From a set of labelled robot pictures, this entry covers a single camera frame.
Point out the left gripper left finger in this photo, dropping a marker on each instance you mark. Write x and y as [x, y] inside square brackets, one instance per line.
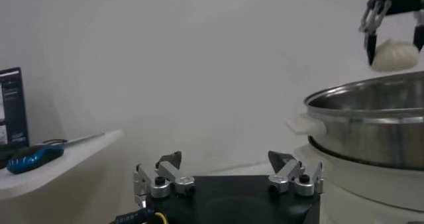
[169, 174]

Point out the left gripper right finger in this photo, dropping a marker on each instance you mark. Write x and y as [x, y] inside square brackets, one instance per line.
[288, 172]

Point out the white steamed baozi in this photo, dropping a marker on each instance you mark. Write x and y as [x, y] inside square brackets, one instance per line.
[394, 58]

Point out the perforated steel steamer basket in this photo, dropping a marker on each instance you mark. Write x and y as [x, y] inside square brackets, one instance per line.
[364, 139]

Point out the white electric cooker pot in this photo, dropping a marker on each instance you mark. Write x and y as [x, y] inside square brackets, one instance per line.
[364, 189]

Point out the white side table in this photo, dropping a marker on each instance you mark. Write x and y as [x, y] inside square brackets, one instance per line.
[66, 179]

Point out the blue computer mouse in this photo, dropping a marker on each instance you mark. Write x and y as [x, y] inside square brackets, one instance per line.
[33, 159]

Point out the dark monitor screen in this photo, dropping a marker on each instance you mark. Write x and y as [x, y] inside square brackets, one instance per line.
[13, 112]

